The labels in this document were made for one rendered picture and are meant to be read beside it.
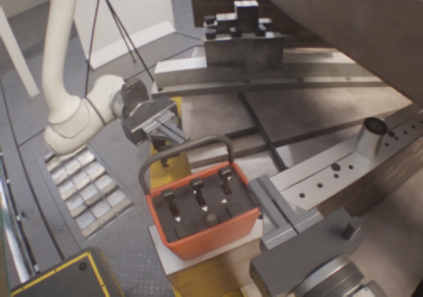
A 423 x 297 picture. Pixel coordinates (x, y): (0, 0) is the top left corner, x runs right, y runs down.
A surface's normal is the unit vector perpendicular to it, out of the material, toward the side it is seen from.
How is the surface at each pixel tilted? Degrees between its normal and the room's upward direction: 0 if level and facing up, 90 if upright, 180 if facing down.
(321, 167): 0
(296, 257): 0
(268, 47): 90
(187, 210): 0
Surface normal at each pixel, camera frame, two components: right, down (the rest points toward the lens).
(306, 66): 0.00, 0.41
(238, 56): 0.02, 0.68
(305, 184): -0.09, -0.73
